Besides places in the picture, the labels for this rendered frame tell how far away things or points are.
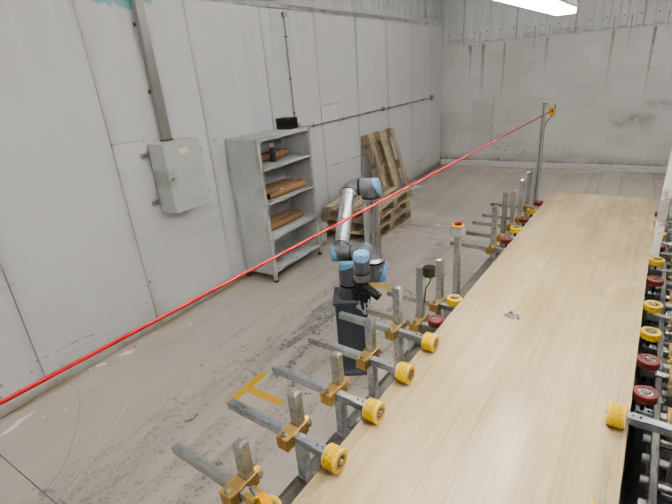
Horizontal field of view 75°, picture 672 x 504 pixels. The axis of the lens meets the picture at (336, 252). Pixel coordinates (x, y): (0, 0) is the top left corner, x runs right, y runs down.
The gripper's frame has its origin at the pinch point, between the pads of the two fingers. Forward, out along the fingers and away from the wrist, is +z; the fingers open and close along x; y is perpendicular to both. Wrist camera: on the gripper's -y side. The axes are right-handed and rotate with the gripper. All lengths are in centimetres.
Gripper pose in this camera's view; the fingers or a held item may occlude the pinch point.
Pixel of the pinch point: (366, 312)
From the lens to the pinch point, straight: 250.9
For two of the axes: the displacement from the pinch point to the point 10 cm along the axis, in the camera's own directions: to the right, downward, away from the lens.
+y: -8.1, -1.9, 5.5
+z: 0.6, 9.2, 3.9
